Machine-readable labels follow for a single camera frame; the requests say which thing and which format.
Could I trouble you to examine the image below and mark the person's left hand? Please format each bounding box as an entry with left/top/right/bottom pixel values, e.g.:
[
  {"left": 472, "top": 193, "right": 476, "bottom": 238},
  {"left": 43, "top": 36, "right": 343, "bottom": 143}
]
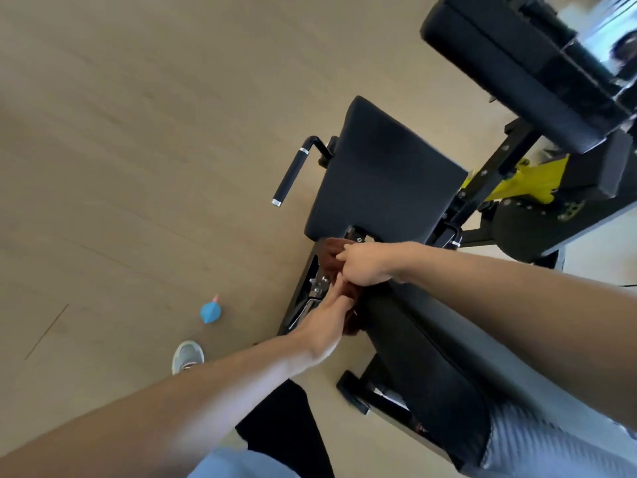
[{"left": 294, "top": 274, "right": 356, "bottom": 365}]

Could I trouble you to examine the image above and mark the person's right hand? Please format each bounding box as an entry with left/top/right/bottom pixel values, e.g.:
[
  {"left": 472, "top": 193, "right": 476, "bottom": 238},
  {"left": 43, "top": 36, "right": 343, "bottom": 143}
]
[{"left": 336, "top": 241, "right": 412, "bottom": 287}]

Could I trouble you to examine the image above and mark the brown cleaning cloth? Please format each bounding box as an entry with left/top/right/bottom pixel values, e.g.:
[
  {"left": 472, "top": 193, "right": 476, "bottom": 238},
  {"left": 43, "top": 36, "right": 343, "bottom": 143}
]
[{"left": 318, "top": 237, "right": 366, "bottom": 337}]

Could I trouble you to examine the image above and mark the person's left forearm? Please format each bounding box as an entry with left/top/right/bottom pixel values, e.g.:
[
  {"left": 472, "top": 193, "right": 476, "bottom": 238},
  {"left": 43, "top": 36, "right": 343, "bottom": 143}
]
[{"left": 0, "top": 329, "right": 319, "bottom": 478}]

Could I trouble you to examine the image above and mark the person's right forearm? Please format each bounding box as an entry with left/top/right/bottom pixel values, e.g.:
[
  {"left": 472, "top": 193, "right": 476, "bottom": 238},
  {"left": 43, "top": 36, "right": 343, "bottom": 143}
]
[{"left": 395, "top": 242, "right": 637, "bottom": 430}]

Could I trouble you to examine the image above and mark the black square seat pad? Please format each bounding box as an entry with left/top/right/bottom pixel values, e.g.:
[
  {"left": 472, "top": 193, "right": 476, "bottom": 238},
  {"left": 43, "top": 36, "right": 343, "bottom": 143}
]
[{"left": 304, "top": 96, "right": 469, "bottom": 245}]

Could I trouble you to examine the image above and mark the black long bench pad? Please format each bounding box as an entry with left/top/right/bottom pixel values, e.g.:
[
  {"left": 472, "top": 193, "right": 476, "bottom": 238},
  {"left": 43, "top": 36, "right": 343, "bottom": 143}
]
[{"left": 356, "top": 281, "right": 637, "bottom": 478}]

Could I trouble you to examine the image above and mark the blue spray bottle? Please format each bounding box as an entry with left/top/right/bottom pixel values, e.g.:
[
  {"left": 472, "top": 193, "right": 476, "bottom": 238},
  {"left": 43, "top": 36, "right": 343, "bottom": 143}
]
[{"left": 199, "top": 294, "right": 224, "bottom": 325}]

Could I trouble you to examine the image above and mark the black trouser leg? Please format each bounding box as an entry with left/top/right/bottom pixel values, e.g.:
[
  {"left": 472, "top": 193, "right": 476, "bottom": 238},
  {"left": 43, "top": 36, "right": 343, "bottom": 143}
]
[{"left": 235, "top": 378, "right": 335, "bottom": 478}]

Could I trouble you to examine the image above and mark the grey sports shoe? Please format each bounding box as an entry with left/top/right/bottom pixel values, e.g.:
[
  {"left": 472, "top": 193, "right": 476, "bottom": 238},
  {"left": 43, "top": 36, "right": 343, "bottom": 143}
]
[{"left": 171, "top": 340, "right": 206, "bottom": 376}]

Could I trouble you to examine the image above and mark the black round machine cover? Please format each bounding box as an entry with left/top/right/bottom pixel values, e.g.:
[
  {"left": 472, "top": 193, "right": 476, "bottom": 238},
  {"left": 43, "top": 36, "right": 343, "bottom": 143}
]
[{"left": 492, "top": 193, "right": 637, "bottom": 265}]

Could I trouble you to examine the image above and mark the light blue shirt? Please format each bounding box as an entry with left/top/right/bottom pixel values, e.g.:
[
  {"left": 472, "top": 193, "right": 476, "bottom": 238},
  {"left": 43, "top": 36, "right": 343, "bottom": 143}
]
[{"left": 186, "top": 446, "right": 300, "bottom": 478}]

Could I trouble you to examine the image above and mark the black thick roller pad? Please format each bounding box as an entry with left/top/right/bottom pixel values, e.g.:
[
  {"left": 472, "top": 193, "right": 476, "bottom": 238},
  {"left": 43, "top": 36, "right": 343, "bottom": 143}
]
[{"left": 420, "top": 0, "right": 637, "bottom": 156}]

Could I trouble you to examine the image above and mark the grey textured pad section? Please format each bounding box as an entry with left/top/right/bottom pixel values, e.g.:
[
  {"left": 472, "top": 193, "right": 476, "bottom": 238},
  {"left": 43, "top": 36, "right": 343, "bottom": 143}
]
[{"left": 479, "top": 402, "right": 637, "bottom": 478}]

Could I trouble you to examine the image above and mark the black handle with chrome ends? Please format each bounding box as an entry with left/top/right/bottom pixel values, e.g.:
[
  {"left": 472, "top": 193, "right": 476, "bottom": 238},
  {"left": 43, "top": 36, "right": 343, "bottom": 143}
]
[{"left": 271, "top": 135, "right": 335, "bottom": 208}]

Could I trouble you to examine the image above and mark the black gym machine frame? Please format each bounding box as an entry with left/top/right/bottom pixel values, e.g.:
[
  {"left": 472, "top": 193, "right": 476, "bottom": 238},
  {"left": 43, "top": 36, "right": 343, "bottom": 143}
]
[{"left": 278, "top": 117, "right": 637, "bottom": 461}]

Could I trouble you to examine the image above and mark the yellow machine bracket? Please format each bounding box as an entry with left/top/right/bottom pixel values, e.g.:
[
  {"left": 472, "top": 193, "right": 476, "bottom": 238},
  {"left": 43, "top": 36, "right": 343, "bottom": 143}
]
[{"left": 462, "top": 155, "right": 571, "bottom": 205}]

